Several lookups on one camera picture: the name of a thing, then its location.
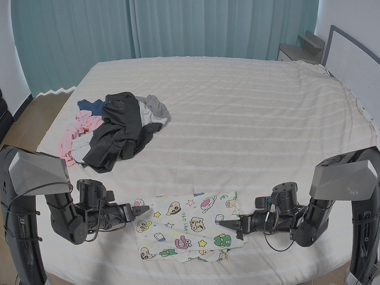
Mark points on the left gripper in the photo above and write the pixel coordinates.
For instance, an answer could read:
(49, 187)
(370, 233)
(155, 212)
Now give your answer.
(117, 214)

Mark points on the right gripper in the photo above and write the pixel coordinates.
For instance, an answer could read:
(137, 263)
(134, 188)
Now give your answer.
(255, 223)

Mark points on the white printed pyjama top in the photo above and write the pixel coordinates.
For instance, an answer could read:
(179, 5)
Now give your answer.
(190, 227)

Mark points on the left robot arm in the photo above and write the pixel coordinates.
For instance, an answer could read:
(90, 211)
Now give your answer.
(35, 171)

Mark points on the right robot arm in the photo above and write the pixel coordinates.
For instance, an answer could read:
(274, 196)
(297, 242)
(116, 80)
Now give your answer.
(344, 174)

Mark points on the pile of clothes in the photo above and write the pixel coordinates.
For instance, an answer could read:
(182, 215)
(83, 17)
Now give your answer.
(118, 129)

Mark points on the bed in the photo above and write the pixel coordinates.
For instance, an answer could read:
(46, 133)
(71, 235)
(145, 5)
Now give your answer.
(237, 114)

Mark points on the black low cabinet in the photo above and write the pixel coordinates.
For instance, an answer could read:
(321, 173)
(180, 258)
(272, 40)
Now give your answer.
(4, 117)

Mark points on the blue-green curtain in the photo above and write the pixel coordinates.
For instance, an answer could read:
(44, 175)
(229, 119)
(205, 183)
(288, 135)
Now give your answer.
(222, 16)
(74, 34)

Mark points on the grey bedside table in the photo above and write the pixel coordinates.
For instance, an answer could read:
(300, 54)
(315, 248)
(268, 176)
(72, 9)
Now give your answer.
(297, 52)

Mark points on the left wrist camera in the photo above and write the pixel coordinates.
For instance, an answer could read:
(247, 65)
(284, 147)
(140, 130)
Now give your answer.
(109, 196)

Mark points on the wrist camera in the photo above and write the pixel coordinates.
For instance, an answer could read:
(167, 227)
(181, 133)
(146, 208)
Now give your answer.
(109, 196)
(261, 203)

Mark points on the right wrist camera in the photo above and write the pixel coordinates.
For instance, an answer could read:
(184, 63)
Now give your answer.
(261, 203)

